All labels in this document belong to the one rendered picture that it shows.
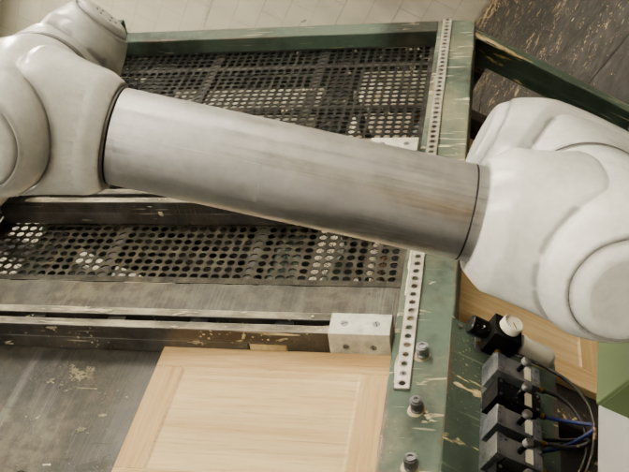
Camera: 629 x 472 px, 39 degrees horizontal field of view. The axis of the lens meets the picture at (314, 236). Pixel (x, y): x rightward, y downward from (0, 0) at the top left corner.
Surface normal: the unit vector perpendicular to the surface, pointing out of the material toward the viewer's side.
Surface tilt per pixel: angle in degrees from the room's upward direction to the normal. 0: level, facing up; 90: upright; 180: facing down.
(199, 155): 84
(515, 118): 49
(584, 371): 90
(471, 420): 90
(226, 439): 60
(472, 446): 90
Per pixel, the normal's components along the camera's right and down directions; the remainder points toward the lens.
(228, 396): -0.11, -0.79
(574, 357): 0.39, -0.68
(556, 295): -0.70, 0.41
